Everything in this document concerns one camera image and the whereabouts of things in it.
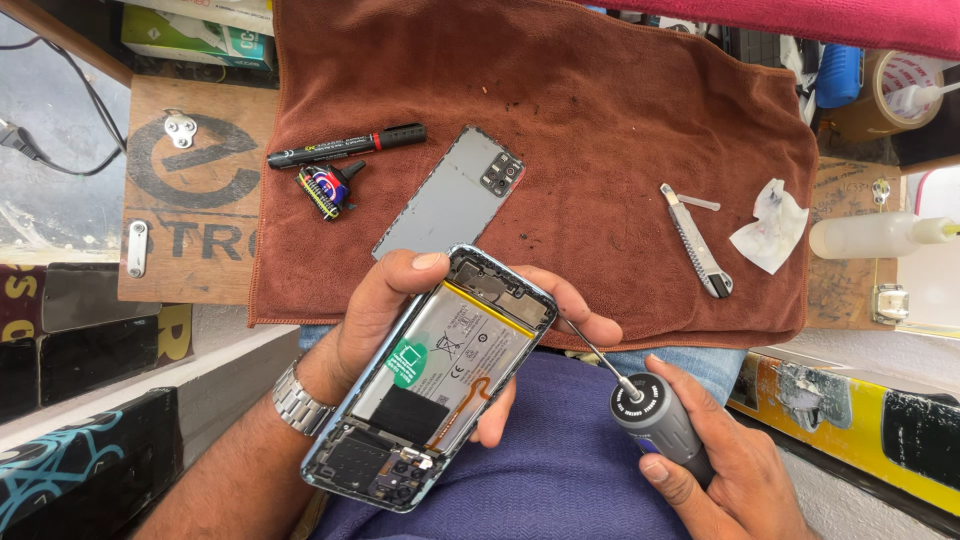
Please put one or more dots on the green and white box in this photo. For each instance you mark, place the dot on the green and white box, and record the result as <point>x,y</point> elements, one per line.
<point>187,41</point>

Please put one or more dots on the long metal latch plate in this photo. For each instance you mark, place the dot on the long metal latch plate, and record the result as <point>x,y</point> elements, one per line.
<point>137,247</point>

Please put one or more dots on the black colourful bit holder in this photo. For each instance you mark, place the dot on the black colourful bit holder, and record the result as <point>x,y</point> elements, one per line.
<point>326,191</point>

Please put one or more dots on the black marker pen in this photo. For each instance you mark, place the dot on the black marker pen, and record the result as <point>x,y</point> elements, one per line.
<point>337,148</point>

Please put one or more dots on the brown microfibre towel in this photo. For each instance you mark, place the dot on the brown microfibre towel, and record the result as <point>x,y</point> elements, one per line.
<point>600,112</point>

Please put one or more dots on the person's left hand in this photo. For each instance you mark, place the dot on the person's left hand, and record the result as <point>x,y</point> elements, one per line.
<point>360,330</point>

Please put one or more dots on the person's right hand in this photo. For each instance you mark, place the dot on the person's right hand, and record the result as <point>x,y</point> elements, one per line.
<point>742,487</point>

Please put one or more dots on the magenta cloth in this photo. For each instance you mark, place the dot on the magenta cloth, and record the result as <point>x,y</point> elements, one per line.
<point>825,22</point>

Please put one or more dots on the silver utility knife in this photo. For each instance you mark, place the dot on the silver utility knife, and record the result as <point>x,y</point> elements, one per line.
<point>694,240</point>

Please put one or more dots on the grey precision screwdriver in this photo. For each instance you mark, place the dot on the grey precision screwdriver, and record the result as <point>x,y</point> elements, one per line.
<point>652,420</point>

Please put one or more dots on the scribbled wooden board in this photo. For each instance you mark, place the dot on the scribbled wooden board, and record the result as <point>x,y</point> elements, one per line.
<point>847,292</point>

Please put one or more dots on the brown packing tape roll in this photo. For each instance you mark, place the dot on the brown packing tape roll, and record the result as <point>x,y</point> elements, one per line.
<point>859,116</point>

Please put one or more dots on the translucent white squeeze bottle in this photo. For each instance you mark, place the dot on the translucent white squeeze bottle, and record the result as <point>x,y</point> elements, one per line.
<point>862,235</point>

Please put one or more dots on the white nozzle bottle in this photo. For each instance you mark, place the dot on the white nozzle bottle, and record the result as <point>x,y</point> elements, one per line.
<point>911,99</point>

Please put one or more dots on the silver metal wristwatch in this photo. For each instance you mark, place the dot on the silver metal wristwatch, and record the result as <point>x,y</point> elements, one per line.
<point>300,405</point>

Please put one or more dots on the white plastic bag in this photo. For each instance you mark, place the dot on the white plastic bag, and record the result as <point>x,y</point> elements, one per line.
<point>799,75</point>

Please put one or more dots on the crumpled white tissue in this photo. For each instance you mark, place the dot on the crumpled white tissue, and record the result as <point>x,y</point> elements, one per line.
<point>772,225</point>

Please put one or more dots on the blue plastic bottle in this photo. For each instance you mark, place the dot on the blue plastic bottle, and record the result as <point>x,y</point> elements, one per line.
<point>838,75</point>

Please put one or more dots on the small clear plastic tube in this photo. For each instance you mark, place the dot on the small clear plastic tube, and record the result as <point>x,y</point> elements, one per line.
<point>701,202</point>

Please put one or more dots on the yellow and black panel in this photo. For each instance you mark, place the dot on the yellow and black panel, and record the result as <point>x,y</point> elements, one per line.
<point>862,420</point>

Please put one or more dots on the round metal bracket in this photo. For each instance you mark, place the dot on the round metal bracket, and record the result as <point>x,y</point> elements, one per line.
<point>180,129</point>

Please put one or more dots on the person's blue shirt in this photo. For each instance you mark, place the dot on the person's blue shirt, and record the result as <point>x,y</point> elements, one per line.
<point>555,465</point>

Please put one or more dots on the black and yellow printed panels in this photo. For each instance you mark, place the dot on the black and yellow printed panels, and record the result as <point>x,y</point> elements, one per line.
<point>90,345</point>

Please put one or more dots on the square metal latch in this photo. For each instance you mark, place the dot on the square metal latch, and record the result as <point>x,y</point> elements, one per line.
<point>891,304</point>

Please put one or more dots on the wooden board with black print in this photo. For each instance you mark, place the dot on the wooden board with black print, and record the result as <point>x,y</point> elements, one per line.
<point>195,255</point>

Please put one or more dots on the grey phone back cover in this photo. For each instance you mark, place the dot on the grey phone back cover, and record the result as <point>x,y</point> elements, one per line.
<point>442,195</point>

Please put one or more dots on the black box with blue graffiti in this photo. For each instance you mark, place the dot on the black box with blue graffiti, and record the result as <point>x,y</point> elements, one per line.
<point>75,472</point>

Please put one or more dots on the smartphone with exposed battery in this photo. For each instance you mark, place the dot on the smartphone with exposed battery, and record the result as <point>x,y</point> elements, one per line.
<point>450,352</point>

